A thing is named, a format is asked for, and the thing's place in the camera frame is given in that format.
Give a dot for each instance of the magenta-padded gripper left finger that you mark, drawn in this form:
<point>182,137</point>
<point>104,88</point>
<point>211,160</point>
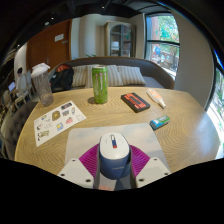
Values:
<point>75,171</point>

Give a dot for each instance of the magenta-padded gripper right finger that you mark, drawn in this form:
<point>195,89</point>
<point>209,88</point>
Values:
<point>153,170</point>

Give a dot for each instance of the white and blue computer mouse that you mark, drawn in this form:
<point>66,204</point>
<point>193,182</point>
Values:
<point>114,153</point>

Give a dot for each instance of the pale blue printed mouse pad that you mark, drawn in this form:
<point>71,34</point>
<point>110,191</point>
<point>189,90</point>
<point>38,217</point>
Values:
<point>83,140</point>

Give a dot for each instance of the small green and blue pack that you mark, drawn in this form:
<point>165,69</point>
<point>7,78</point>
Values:
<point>159,122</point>

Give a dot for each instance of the white sticker sheet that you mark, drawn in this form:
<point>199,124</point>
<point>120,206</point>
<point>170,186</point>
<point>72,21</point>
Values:
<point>58,123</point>

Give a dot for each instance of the black and orange flat box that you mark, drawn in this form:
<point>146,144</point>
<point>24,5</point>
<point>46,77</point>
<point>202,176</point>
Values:
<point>135,102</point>

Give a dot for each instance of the white and orange tube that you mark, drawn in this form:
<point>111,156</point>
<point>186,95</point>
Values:
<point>155,97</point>

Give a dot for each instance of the grey tufted chair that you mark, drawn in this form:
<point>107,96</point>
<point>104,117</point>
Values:
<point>15,128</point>

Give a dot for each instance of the green drink can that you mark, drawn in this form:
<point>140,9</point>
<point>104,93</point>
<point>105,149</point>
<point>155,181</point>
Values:
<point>100,85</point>

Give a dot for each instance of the clear shaker bottle white lid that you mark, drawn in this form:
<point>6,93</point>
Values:
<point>42,86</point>

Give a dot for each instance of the black backpack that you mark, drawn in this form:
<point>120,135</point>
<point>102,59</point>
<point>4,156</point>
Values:
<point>61,80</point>

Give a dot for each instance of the striped cushion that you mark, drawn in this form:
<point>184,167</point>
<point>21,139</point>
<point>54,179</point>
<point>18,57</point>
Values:
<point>79,76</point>
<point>131,75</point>
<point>115,76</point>

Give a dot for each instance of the white chair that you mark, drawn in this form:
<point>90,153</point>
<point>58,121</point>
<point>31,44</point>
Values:
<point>24,88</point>

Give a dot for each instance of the curved brown sofa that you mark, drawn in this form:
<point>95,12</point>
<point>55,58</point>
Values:
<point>153,71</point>

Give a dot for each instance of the person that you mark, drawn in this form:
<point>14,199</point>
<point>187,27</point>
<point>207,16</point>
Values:
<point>20,74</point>

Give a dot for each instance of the brown wooden door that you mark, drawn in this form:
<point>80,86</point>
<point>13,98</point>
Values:
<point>45,50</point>

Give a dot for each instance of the wooden glass-door cabinet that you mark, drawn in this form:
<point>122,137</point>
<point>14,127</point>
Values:
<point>120,39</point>

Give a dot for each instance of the white door sign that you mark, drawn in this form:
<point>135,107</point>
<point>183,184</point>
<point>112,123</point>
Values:
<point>59,37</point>

